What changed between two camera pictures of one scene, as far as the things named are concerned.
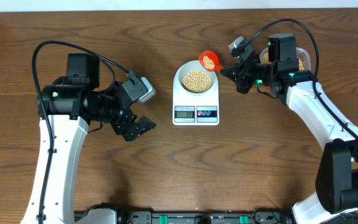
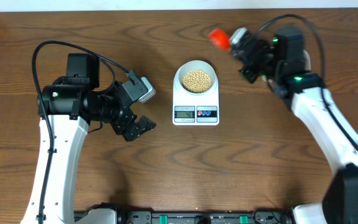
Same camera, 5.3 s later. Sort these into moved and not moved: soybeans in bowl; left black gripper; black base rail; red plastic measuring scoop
Moved: red plastic measuring scoop
Not moved: left black gripper; soybeans in bowl; black base rail
